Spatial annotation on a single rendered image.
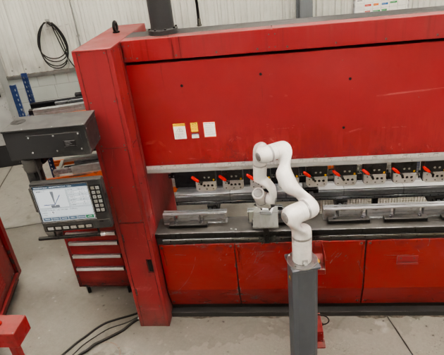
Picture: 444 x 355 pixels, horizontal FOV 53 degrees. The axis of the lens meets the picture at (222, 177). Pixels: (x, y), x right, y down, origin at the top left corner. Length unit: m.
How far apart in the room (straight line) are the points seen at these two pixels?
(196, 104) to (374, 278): 1.89
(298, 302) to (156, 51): 1.83
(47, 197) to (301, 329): 1.84
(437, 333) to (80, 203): 2.80
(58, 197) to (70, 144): 0.38
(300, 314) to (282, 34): 1.76
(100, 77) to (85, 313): 2.24
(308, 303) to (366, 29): 1.72
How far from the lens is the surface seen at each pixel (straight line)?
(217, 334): 3.82
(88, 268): 4.22
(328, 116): 3.06
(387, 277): 3.72
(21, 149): 2.91
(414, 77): 3.09
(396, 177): 3.34
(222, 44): 2.89
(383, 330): 3.89
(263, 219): 3.24
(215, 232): 3.38
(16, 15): 7.36
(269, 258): 3.50
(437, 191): 3.83
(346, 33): 2.91
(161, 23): 3.01
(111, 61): 2.86
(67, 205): 2.97
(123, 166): 3.11
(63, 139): 2.78
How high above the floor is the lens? 2.81
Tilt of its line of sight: 28 degrees down
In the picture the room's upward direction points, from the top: 6 degrees counter-clockwise
